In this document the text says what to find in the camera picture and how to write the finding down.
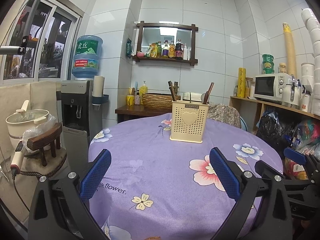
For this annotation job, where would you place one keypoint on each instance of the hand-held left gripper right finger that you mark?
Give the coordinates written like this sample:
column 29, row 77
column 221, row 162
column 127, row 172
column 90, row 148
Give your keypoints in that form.
column 223, row 173

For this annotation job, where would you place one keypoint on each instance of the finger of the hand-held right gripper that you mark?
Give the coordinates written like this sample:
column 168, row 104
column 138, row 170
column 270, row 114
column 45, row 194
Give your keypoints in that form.
column 268, row 168
column 295, row 155

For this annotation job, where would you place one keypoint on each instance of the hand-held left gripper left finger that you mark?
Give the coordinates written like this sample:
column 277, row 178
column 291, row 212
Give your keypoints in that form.
column 96, row 175

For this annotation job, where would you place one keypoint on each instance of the cream plastic utensil holder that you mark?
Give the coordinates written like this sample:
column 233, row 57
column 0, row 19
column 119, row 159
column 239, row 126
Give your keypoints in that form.
column 188, row 127

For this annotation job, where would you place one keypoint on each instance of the round bowl spoon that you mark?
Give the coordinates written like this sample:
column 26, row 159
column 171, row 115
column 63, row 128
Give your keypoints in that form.
column 204, row 97

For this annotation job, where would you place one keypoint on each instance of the slim dark utensil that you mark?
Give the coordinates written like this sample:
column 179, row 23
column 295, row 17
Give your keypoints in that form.
column 190, row 98

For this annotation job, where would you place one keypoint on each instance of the bunch of wooden chopsticks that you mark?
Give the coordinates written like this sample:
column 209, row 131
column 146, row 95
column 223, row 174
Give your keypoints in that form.
column 172, row 91

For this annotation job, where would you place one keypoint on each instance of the clear bag of colourful goods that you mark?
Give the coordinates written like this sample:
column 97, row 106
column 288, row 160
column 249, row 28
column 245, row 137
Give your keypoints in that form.
column 296, row 167

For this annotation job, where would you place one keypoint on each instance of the colourful plastic bag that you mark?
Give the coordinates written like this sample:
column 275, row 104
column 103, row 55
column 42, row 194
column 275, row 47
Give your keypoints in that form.
column 308, row 132

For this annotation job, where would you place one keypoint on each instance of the black plastic bag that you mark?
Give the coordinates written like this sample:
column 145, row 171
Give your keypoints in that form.
column 275, row 130

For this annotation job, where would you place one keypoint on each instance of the blue plastic basin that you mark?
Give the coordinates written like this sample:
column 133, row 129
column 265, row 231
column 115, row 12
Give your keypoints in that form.
column 243, row 123

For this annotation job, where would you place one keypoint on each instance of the white bottle orange label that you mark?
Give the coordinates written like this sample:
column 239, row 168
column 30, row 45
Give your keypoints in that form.
column 305, row 103

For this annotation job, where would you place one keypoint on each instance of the floral cloth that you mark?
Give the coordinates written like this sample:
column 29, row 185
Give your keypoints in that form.
column 222, row 115

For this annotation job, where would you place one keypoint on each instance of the white electric kettle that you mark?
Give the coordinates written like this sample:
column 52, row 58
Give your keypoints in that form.
column 291, row 93

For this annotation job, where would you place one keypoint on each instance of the purple floral tablecloth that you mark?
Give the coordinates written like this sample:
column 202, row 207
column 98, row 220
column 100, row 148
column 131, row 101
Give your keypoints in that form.
column 162, row 170

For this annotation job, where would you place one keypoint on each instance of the dark wooden stool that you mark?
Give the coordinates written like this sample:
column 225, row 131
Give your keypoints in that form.
column 45, row 140

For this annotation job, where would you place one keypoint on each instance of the grey water dispenser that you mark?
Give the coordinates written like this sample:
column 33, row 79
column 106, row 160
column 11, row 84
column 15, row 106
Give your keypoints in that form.
column 75, row 110

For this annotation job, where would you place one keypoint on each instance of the clear plastic bag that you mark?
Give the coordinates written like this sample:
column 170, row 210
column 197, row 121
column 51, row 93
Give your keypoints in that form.
column 48, row 125

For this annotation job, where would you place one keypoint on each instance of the light wooden shelf unit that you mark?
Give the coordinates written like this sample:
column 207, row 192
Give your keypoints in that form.
column 250, row 101

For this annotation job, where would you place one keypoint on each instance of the white microwave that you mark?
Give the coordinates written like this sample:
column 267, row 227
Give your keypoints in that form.
column 266, row 87

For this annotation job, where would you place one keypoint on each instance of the dark wooden washstand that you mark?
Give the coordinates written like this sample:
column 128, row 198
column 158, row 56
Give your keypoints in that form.
column 135, row 111

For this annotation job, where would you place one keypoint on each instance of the blue cup holder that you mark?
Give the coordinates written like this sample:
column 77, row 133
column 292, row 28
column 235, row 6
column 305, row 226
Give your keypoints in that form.
column 100, row 99

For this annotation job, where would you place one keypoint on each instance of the stacks of white cups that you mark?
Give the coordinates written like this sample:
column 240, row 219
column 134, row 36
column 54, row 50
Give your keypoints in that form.
column 312, row 80

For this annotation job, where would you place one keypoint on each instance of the white handheld device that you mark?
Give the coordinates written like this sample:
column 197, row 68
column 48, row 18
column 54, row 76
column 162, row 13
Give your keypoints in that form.
column 17, row 158

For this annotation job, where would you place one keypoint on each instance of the glass jar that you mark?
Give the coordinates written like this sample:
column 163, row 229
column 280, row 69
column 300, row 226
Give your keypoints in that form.
column 249, row 88

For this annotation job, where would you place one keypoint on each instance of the yellow mug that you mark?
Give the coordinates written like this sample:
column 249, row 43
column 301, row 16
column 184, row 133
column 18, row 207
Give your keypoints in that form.
column 130, row 100

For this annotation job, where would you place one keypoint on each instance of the white and brown rice cooker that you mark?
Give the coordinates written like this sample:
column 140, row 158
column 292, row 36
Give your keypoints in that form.
column 196, row 96

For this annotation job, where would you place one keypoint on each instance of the jar with yellow contents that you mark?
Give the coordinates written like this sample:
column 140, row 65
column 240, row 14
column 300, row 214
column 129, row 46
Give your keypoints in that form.
column 282, row 68

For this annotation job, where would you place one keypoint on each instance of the white paper cup tube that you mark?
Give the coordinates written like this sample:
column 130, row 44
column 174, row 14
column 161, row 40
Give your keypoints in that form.
column 98, row 86

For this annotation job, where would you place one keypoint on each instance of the yellow roll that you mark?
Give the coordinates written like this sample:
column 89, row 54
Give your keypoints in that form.
column 241, row 82

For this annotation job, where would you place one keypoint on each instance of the white pot with glass lid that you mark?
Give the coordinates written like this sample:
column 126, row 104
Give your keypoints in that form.
column 20, row 125

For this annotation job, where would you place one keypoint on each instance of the woven wash basin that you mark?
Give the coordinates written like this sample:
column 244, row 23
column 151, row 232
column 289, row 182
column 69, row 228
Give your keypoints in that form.
column 157, row 101

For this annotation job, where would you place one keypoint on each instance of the yellow soap pump bottle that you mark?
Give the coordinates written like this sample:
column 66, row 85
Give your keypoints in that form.
column 143, row 88

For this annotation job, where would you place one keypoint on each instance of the cream cushion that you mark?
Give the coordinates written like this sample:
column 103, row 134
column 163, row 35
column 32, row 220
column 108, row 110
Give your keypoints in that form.
column 42, row 92

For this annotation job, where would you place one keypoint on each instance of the brass faucet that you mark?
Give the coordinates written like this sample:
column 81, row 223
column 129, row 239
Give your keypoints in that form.
column 176, row 87

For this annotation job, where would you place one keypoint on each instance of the blue toothbrush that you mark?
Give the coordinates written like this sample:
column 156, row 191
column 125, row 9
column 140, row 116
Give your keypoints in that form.
column 136, row 85

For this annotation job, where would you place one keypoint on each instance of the tall stack of paper cups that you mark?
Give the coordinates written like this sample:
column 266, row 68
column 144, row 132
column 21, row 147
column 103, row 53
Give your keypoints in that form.
column 289, row 50

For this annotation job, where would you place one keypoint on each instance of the blue water jug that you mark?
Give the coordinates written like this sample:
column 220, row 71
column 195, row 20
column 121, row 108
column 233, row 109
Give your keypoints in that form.
column 87, row 57

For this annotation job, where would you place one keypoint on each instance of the white squeeze bottle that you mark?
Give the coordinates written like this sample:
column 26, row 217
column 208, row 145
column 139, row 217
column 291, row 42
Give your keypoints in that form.
column 185, row 53

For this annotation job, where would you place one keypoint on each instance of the pink round ornament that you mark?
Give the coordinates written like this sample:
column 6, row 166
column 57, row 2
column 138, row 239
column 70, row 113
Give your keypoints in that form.
column 140, row 54

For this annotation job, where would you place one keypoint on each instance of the green hanging packet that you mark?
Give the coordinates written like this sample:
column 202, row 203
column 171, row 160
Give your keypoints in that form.
column 129, row 47

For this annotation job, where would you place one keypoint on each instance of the brown bottle yellow label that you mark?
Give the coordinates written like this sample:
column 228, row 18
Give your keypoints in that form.
column 171, row 50

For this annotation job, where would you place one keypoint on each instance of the yellow seasoning pouch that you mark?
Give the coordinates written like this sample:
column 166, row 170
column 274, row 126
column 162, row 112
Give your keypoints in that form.
column 151, row 51

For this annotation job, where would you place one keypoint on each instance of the dark bottle purple label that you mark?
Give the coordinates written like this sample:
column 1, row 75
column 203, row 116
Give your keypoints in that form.
column 165, row 50

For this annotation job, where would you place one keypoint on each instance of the yellow oil bottle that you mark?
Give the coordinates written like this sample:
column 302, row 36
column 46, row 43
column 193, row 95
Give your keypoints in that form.
column 159, row 50

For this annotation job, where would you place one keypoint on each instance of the grey metal stand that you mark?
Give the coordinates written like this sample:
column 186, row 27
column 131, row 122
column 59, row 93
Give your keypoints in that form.
column 35, row 17

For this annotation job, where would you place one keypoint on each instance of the wooden framed wall mirror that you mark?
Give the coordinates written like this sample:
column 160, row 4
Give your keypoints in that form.
column 165, row 59

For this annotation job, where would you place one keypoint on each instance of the aluminium frame window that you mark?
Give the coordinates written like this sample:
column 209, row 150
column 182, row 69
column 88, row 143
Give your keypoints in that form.
column 50, row 42

